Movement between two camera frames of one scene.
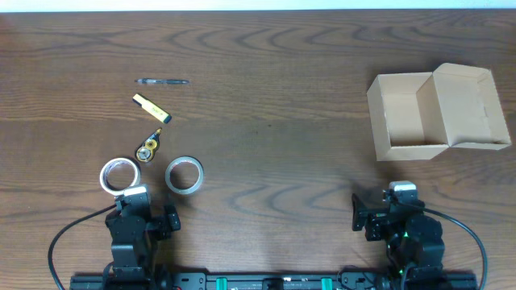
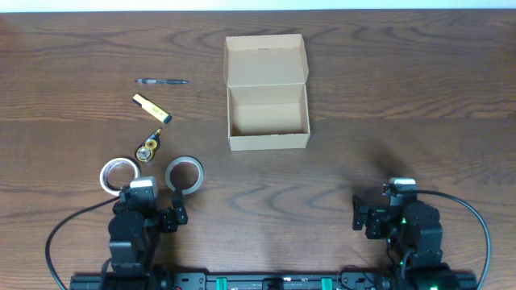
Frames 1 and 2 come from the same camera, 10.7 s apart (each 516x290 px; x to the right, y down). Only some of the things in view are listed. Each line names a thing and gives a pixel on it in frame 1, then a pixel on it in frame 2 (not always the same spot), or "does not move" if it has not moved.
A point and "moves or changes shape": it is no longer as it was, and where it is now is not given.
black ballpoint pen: (151, 80) does not move
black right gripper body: (378, 229) does not move
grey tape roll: (180, 190) moves or changes shape
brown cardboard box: (418, 115) -> (266, 77)
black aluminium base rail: (268, 281) does not move
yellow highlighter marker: (152, 109) does not move
